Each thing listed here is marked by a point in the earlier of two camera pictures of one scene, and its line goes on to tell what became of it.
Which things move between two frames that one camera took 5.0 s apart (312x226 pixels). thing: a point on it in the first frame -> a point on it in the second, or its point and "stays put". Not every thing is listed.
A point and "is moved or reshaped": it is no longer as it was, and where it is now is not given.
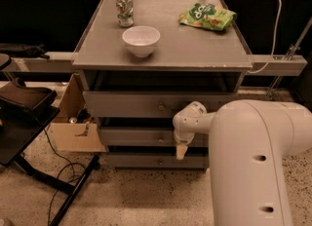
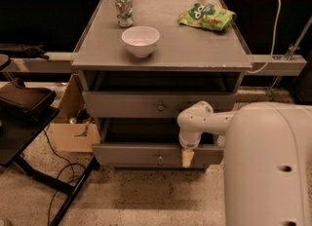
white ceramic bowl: x=141 y=39 stays put
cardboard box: x=75 y=136 stays put
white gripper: x=181 y=137 -> x=189 y=142
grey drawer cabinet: x=143 y=57 stays put
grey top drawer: x=149 y=103 stays put
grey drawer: x=148 y=137 is moved or reshaped
